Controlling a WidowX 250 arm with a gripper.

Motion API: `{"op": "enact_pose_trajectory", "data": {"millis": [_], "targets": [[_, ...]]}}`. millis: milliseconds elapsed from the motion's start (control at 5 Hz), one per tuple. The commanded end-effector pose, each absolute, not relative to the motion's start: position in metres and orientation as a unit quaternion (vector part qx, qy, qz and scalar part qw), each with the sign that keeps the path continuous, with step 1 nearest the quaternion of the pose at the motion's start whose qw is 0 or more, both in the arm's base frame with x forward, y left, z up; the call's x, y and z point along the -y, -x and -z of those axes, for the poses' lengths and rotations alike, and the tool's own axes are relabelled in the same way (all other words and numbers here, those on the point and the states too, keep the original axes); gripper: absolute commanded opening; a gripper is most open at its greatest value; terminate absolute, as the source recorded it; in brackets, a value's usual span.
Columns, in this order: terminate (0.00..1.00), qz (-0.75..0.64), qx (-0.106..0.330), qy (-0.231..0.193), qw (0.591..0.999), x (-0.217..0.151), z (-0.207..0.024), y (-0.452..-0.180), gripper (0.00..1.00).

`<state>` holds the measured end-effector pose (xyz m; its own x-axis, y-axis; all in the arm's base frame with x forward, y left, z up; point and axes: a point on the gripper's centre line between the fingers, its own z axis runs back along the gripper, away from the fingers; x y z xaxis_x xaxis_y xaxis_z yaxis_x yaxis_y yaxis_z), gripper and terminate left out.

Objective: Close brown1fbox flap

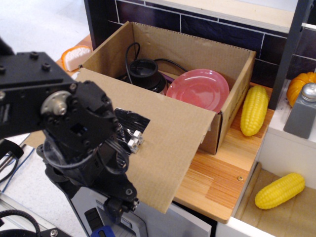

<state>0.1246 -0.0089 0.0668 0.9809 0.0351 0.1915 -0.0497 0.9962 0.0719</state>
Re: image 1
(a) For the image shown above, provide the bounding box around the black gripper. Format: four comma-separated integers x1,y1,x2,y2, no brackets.
37,133,139,224

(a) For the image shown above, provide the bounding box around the brown cardboard box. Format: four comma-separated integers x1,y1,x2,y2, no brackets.
24,21,257,214

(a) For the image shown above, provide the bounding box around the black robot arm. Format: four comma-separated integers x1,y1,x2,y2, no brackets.
0,42,138,223

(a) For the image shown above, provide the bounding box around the white terminal block connector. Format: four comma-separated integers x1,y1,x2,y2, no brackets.
127,130,144,154

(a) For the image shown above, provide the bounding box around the purple object in box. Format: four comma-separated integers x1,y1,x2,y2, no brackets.
161,73,174,84

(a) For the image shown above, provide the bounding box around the pink plastic plate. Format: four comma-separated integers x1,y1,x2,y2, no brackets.
166,69,230,113

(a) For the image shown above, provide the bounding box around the toy bread slice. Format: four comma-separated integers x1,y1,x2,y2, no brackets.
61,45,93,72

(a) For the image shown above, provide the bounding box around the yellow toy corn in sink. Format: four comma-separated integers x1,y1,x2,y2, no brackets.
255,173,305,210

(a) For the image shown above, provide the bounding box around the yellow toy corn on counter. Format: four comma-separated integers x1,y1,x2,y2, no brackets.
240,85,269,136

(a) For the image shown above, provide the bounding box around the white toy sink unit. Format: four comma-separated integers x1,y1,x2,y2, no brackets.
215,88,316,237

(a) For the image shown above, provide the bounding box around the grey shaker with silver cap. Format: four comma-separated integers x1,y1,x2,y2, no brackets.
283,83,316,139

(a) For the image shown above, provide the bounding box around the orange toy pumpkin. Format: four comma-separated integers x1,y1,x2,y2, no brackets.
286,72,316,107

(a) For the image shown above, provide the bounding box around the black blender base with cable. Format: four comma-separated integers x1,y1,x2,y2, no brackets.
117,42,188,95

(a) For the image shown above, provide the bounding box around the dark grey vertical post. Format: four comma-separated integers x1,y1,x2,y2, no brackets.
268,0,314,110

